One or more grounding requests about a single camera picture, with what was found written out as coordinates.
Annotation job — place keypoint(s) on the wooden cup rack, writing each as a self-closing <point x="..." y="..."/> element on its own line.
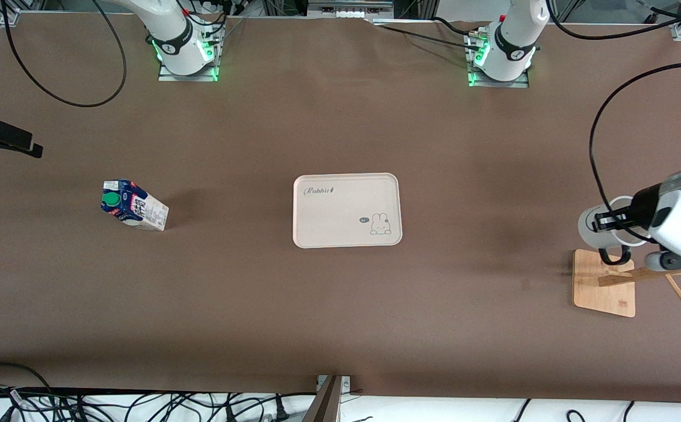
<point x="601" y="290"/>

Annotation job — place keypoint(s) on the cream rabbit print tray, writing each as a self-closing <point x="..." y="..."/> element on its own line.
<point x="346" y="205"/>

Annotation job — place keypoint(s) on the silver metal bracket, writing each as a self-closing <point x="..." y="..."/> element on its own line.
<point x="349" y="9"/>

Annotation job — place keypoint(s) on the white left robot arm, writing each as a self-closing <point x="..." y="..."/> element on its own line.
<point x="513" y="41"/>

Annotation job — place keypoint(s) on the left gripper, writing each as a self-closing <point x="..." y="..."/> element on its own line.
<point x="643" y="206"/>

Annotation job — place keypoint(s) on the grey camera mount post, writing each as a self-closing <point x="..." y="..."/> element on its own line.
<point x="329" y="404"/>

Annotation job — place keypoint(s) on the blue milk carton green cap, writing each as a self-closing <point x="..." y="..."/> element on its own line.
<point x="135" y="206"/>

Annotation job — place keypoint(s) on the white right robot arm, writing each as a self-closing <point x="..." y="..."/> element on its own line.
<point x="173" y="38"/>

